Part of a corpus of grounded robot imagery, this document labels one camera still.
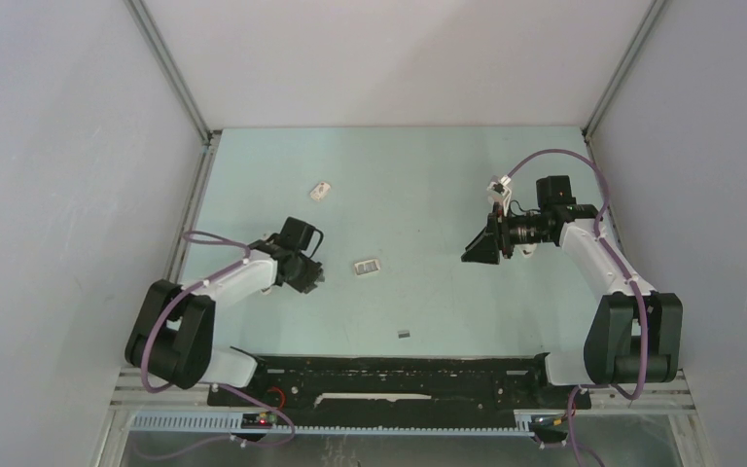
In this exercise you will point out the white stapler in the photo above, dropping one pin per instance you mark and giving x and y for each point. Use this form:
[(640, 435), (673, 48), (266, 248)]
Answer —
[(526, 250)]

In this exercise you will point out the small white staple box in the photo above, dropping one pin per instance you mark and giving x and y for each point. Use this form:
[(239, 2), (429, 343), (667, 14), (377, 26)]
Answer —
[(319, 191)]

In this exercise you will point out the white staple tray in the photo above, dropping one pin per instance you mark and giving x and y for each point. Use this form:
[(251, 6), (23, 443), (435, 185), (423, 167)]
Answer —
[(367, 267)]

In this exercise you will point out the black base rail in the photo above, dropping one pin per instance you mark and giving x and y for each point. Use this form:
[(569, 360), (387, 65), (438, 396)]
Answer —
[(295, 381)]

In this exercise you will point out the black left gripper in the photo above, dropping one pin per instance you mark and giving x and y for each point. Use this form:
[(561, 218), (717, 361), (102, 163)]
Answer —
[(312, 271)]

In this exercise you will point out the aluminium frame rail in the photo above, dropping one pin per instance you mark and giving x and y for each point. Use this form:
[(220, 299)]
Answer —
[(202, 411)]

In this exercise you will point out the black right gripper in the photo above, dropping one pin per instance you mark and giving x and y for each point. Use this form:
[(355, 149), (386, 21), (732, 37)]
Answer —
[(495, 236)]

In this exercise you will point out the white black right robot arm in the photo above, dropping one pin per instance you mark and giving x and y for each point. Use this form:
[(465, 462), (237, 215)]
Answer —
[(634, 336)]

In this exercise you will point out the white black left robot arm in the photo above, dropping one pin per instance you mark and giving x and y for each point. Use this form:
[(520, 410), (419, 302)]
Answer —
[(172, 339)]

